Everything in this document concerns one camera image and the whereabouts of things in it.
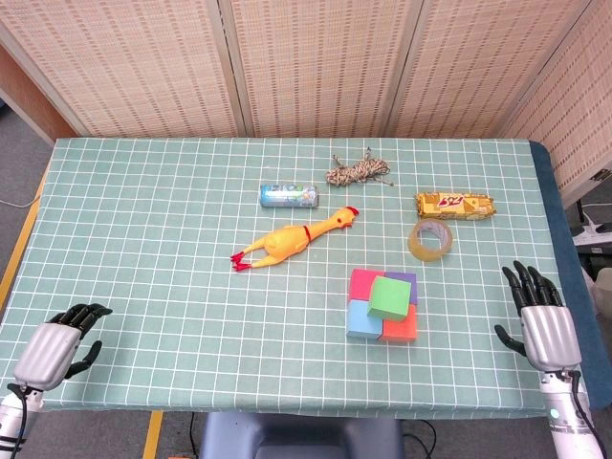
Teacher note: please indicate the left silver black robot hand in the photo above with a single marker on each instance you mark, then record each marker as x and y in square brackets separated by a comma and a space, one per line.
[45, 349]

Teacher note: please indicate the yellow snack package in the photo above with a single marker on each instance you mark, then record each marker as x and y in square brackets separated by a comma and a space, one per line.
[454, 205]

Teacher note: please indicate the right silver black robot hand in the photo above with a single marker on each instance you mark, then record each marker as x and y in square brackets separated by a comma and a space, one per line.
[550, 334]

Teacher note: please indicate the purple foam cube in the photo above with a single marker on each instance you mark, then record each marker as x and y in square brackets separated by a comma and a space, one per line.
[412, 287]

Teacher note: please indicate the dark blue table edge padding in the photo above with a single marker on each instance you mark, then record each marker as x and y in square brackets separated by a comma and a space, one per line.
[566, 229]

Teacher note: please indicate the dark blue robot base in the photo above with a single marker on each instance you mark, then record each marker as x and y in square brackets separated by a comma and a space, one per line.
[296, 437]

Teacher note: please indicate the yellow rubber chicken toy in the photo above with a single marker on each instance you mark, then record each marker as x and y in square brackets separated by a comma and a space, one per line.
[284, 241]

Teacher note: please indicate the light blue foam cube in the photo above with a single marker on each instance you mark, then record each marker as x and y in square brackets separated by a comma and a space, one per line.
[361, 320]

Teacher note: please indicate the woven bamboo screen panel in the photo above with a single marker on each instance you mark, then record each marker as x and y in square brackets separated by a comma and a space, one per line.
[583, 110]
[478, 62]
[320, 62]
[119, 62]

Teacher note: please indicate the green checkered tablecloth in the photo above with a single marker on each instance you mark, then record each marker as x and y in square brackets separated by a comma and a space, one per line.
[167, 287]

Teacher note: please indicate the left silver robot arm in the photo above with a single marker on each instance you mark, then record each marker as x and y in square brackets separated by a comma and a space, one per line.
[10, 421]

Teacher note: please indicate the black box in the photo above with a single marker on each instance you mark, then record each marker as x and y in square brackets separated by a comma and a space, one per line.
[593, 263]

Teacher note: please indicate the blue drink can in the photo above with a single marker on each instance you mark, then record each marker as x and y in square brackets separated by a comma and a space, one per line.
[289, 196]

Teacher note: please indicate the yellow floor tape strip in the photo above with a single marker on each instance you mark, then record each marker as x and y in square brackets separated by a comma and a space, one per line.
[16, 253]
[153, 435]

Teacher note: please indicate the white power strip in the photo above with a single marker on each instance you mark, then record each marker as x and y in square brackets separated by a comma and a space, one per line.
[593, 234]

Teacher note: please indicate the orange foam cube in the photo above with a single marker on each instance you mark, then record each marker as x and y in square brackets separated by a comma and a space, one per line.
[401, 330]

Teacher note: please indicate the pink foam cube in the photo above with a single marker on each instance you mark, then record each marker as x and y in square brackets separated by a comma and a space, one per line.
[361, 284]

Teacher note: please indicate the green foam cube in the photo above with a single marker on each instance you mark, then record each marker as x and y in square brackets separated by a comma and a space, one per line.
[389, 296]

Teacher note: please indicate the clear packing tape roll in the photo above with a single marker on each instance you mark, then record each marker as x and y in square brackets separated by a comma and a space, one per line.
[423, 251]

